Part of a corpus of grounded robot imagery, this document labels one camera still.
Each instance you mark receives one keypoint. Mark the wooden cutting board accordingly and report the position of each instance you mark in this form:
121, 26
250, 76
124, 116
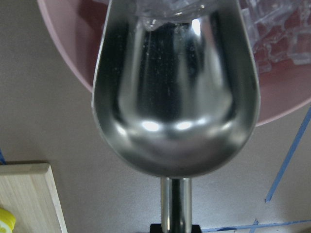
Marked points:
28, 191

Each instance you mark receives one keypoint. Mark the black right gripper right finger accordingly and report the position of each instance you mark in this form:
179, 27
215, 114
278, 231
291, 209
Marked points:
196, 229

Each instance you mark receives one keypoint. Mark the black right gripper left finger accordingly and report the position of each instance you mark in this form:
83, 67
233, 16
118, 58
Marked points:
155, 228

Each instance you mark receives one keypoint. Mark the pile of clear ice cubes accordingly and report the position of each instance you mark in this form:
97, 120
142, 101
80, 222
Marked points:
278, 30

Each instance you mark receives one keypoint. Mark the lemon half slice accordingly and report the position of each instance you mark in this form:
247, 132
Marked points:
7, 221

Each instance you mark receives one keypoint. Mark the metal ice scoop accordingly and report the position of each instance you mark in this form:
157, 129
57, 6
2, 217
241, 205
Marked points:
176, 102

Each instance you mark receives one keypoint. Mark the pink bowl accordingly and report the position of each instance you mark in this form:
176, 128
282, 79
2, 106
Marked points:
76, 27

